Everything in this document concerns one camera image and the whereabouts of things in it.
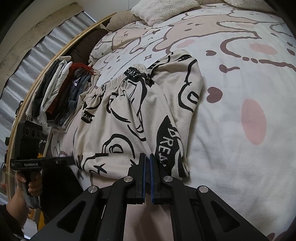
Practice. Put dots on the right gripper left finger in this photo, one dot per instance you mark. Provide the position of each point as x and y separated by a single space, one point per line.
99 213

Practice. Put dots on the left fluffy white pillow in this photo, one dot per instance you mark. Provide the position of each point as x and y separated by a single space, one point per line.
158 11

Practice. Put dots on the stack of folded clothes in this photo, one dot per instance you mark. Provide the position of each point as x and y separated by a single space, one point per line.
61 93

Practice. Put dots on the beige graffiti print pants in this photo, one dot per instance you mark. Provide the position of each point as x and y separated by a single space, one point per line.
146 110

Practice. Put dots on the wooden bed shelf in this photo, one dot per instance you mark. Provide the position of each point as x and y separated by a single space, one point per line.
68 43

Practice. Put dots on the bear pattern bed cover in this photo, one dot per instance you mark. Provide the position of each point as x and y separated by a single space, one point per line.
242 135

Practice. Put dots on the person left hand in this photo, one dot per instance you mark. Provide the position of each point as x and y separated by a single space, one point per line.
35 186

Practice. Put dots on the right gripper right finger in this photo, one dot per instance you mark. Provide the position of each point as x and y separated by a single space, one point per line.
198 213

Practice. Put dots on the right fluffy white pillow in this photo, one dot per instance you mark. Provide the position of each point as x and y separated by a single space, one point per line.
253 5

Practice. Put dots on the beige long bolster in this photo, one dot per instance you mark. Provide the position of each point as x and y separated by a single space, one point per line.
124 18

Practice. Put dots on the grey curtain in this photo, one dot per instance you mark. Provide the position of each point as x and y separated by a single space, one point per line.
28 70

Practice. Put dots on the fluffy white pillow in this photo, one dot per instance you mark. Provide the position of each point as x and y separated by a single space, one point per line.
158 11
253 5

